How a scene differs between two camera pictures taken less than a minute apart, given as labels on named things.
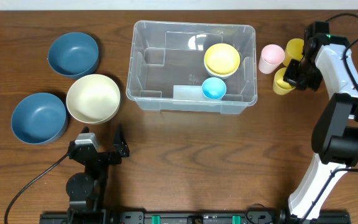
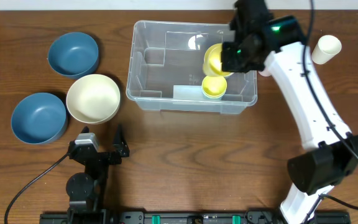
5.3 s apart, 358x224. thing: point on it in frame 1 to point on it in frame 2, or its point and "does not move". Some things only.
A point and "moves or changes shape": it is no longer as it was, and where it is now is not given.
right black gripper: x=299 y=78 to x=232 y=58
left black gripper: x=101 y=155 does not move
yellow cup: x=294 y=51 moves or changes shape
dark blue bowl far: x=73 y=55 does not move
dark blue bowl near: x=38 y=118 does not move
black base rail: x=215 y=216 does not move
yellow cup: x=280 y=86 moves or changes shape
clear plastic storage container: x=194 y=66 does not move
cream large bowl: x=93 y=99 does not move
